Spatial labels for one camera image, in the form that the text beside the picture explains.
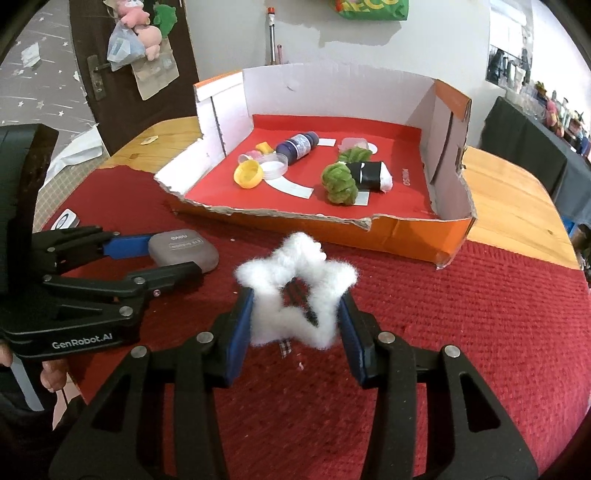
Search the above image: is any grey earbuds case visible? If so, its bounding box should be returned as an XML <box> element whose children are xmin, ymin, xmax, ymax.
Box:
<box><xmin>148</xmin><ymin>229</ymin><xmax>219</xmax><ymax>273</ymax></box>

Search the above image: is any white fluffy star clip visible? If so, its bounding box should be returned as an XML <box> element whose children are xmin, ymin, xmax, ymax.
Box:
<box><xmin>235</xmin><ymin>232</ymin><xmax>358</xmax><ymax>350</ymax></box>

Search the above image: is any yellow plastic lid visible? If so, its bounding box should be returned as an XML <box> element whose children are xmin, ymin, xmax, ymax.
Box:
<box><xmin>233</xmin><ymin>159</ymin><xmax>264</xmax><ymax>189</ymax></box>

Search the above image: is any clear round plastic lid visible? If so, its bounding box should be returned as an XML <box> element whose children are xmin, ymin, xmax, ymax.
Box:
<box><xmin>256</xmin><ymin>152</ymin><xmax>288</xmax><ymax>180</ymax></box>

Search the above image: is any purple ink bottle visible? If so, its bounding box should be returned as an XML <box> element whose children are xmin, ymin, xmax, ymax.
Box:
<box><xmin>276</xmin><ymin>131</ymin><xmax>320</xmax><ymax>165</ymax></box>

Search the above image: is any green fuzzy scrunchie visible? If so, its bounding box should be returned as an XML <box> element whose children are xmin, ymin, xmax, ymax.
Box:
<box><xmin>321</xmin><ymin>162</ymin><xmax>359</xmax><ymax>205</ymax></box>
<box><xmin>339</xmin><ymin>146</ymin><xmax>372</xmax><ymax>163</ymax></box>

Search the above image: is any person left hand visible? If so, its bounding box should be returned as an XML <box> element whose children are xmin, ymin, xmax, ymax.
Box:
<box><xmin>0</xmin><ymin>342</ymin><xmax>68</xmax><ymax>393</ymax></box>

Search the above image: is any white small device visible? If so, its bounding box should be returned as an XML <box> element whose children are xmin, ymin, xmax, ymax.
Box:
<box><xmin>51</xmin><ymin>209</ymin><xmax>80</xmax><ymax>230</ymax></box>

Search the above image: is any red knitted table cloth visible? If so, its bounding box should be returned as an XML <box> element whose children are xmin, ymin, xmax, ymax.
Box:
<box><xmin>43</xmin><ymin>164</ymin><xmax>591</xmax><ymax>480</ymax></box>

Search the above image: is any small white sticker tag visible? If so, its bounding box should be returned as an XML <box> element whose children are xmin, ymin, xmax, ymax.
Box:
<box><xmin>140</xmin><ymin>135</ymin><xmax>159</xmax><ymax>146</ymax></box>

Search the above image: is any brown wooden door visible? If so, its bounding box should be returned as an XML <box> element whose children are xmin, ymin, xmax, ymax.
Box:
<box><xmin>68</xmin><ymin>1</ymin><xmax>198</xmax><ymax>154</ymax></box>

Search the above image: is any small pink yellow bottle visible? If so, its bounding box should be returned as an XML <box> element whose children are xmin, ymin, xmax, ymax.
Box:
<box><xmin>238</xmin><ymin>142</ymin><xmax>276</xmax><ymax>164</ymax></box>

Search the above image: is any pink plush toy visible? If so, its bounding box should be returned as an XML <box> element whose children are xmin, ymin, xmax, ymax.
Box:
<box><xmin>116</xmin><ymin>0</ymin><xmax>162</xmax><ymax>61</ymax></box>

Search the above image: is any green plush toy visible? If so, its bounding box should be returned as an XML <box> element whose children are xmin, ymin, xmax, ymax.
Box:
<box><xmin>152</xmin><ymin>3</ymin><xmax>177</xmax><ymax>38</ymax></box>

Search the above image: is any clear small plastic box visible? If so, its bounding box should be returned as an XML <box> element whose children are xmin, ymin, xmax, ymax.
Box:
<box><xmin>339</xmin><ymin>137</ymin><xmax>370</xmax><ymax>152</ymax></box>

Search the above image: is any orange white cardboard box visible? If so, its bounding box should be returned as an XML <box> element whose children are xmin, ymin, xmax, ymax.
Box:
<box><xmin>155</xmin><ymin>62</ymin><xmax>477</xmax><ymax>267</ymax></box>

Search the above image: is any dark cloth side table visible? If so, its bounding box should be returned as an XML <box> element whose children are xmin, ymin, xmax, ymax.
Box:
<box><xmin>480</xmin><ymin>97</ymin><xmax>591</xmax><ymax>226</ymax></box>

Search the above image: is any green shopping bag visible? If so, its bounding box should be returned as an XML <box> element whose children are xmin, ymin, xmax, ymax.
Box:
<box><xmin>335</xmin><ymin>0</ymin><xmax>410</xmax><ymax>21</ymax></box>

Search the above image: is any silver orange broom handle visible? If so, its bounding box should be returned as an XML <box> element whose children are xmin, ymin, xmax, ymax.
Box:
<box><xmin>266</xmin><ymin>7</ymin><xmax>277</xmax><ymax>65</ymax></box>

